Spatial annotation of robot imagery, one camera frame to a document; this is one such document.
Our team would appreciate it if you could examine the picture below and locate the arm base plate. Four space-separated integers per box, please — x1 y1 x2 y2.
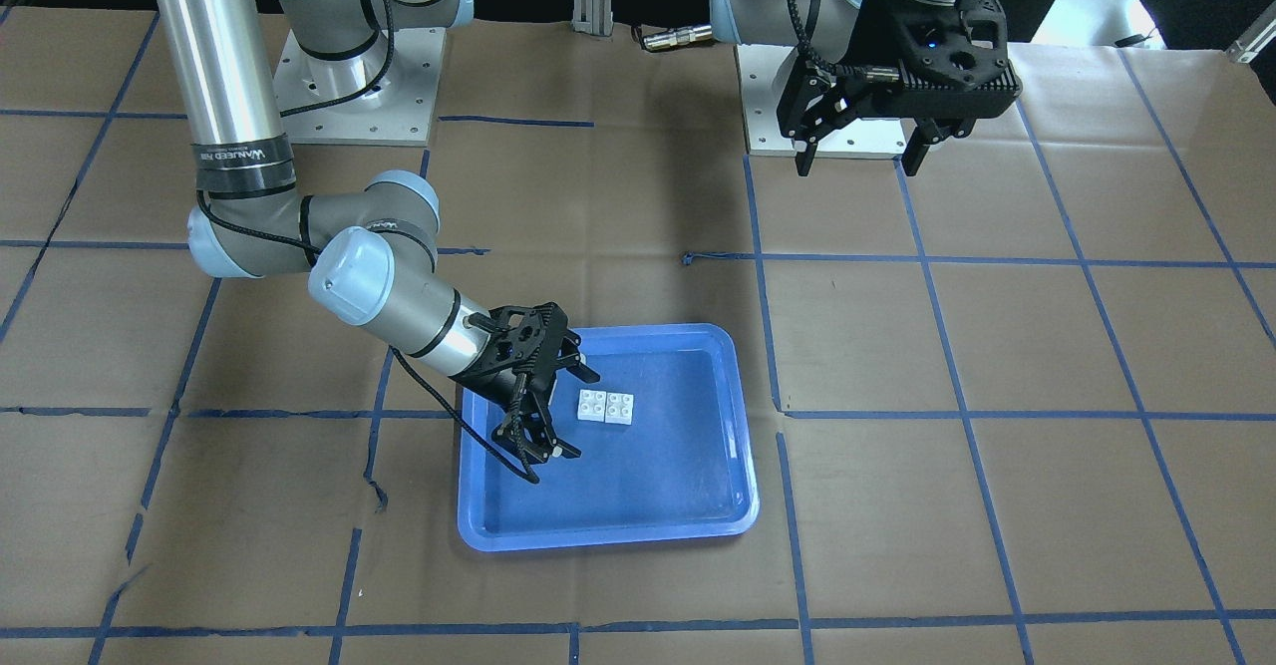
735 43 914 160
273 28 450 147

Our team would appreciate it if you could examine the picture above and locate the white block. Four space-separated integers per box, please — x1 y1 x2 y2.
577 389 609 422
604 392 635 426

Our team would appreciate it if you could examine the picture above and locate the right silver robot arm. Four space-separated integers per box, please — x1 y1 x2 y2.
157 0 598 480

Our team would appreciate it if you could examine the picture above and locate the brown paper table cover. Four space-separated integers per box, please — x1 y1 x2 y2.
1 8 1275 664

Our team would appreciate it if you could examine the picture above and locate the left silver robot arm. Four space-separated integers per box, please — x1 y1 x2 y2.
709 0 1025 177

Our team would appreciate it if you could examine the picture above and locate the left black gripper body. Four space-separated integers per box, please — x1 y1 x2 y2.
847 0 1025 121

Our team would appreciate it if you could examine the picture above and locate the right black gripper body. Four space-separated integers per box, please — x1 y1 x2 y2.
457 303 573 408

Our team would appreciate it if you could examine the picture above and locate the blue plastic tray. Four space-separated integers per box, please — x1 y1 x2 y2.
457 323 760 551

